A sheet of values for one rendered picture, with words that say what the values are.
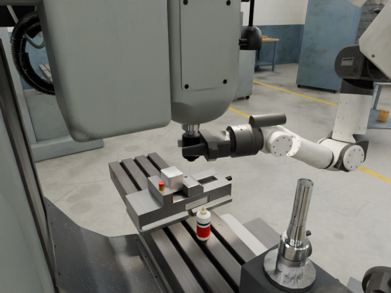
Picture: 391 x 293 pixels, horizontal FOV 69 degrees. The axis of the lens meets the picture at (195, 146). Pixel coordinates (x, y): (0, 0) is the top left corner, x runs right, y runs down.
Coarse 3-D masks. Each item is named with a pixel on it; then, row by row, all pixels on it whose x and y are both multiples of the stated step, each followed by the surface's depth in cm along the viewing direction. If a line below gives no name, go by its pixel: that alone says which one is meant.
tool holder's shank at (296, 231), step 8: (304, 184) 43; (312, 184) 43; (296, 192) 44; (304, 192) 43; (296, 200) 44; (304, 200) 43; (296, 208) 45; (304, 208) 44; (296, 216) 45; (304, 216) 45; (296, 224) 46; (304, 224) 46; (288, 232) 47; (296, 232) 46; (304, 232) 46; (296, 240) 46
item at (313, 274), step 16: (256, 256) 55; (272, 256) 53; (256, 272) 51; (272, 272) 50; (304, 272) 50; (320, 272) 51; (240, 288) 55; (256, 288) 51; (272, 288) 48; (288, 288) 47; (304, 288) 47; (320, 288) 47; (336, 288) 47
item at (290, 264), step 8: (280, 248) 48; (280, 256) 49; (288, 256) 47; (296, 256) 47; (304, 256) 47; (280, 264) 49; (288, 264) 48; (296, 264) 47; (304, 264) 49; (280, 272) 50; (288, 272) 49; (296, 272) 48
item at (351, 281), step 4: (352, 280) 135; (356, 280) 135; (348, 284) 133; (352, 284) 133; (356, 284) 133; (360, 284) 133; (352, 288) 131; (356, 288) 131; (360, 288) 131; (356, 292) 129; (360, 292) 129
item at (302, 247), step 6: (282, 234) 49; (282, 240) 48; (288, 240) 48; (306, 240) 48; (282, 246) 48; (288, 246) 47; (294, 246) 46; (300, 246) 46; (306, 246) 47; (294, 252) 46; (300, 252) 46
